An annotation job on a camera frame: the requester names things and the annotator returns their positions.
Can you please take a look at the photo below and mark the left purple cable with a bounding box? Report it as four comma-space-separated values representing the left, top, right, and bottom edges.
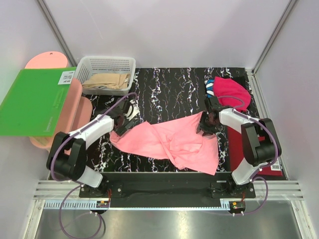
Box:
49, 92, 138, 238

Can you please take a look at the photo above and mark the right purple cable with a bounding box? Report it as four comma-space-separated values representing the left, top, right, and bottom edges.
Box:
216, 95, 278, 216

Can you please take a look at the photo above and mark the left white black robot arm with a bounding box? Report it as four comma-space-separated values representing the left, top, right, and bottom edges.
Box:
46, 99, 139, 197

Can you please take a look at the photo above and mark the blue white folded t-shirt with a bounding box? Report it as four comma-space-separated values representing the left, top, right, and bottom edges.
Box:
204, 79, 214, 98

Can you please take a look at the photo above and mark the white plastic basket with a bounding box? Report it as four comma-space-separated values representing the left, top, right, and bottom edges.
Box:
74, 56, 136, 96

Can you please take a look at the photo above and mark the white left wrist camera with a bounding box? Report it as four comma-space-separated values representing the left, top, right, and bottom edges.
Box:
125, 100, 140, 120

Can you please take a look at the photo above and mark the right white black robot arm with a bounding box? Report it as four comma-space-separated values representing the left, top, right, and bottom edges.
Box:
196, 97, 282, 198

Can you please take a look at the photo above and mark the black marble pattern mat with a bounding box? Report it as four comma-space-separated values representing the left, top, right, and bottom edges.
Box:
87, 67, 252, 172

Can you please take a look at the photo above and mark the aluminium frame rail front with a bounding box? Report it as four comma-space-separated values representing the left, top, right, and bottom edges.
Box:
33, 180, 304, 201

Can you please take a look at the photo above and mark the purple cable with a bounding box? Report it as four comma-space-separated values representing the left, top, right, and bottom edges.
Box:
49, 92, 138, 238
216, 95, 278, 216

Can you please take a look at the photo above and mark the dark red folder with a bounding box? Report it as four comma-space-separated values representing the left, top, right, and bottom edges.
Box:
227, 126, 283, 176

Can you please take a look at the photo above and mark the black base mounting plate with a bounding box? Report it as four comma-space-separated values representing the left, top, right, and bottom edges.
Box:
79, 172, 256, 199

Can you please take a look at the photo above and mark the pink oval board upper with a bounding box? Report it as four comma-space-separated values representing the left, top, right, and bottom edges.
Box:
25, 51, 82, 151

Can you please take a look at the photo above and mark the green cutting board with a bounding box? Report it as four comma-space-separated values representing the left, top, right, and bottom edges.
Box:
0, 67, 75, 136

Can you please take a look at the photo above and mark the light pink t-shirt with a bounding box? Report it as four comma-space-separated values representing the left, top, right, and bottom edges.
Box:
110, 113, 219, 175

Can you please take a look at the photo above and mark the beige folded t-shirt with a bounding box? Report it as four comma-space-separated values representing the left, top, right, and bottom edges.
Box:
82, 73, 131, 90

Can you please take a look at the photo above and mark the magenta folded t-shirt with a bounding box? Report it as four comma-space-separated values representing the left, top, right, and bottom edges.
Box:
213, 77, 251, 111

